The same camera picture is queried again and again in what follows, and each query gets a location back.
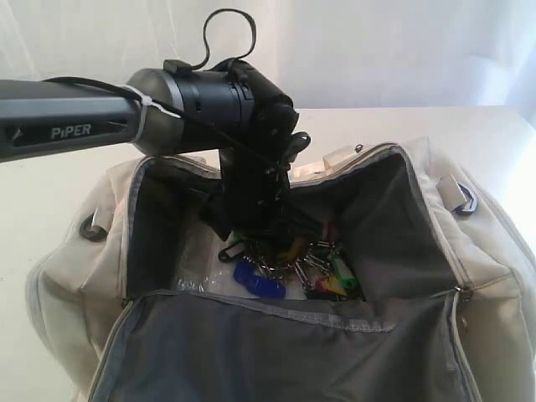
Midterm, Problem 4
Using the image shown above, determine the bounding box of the black plastic D-ring far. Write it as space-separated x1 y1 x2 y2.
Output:
437 174 479 215

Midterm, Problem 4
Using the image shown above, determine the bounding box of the bunch of colourful key tags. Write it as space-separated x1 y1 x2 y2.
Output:
218 220 365 302

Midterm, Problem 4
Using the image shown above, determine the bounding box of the dark metal zipper slider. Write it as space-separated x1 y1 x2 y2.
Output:
455 285 473 302

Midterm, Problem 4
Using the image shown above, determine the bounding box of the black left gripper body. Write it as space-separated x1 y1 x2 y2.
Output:
199 137 321 243

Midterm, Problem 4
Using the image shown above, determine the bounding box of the black camera cable left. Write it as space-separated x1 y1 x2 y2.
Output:
41 8 313 177

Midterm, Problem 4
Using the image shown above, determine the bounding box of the beige fabric duffel bag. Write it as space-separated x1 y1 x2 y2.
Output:
26 138 535 401

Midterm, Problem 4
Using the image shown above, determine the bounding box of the clear plastic base sheet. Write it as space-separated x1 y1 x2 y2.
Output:
173 238 307 301

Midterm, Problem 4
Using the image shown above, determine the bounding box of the black plastic d-ring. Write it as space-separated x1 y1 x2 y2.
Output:
79 209 110 243
437 174 479 215

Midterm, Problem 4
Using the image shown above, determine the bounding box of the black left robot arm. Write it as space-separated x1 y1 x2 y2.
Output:
1 59 322 241

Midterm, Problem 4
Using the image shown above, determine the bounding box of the black plastic D-ring near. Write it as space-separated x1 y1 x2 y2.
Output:
79 209 110 243

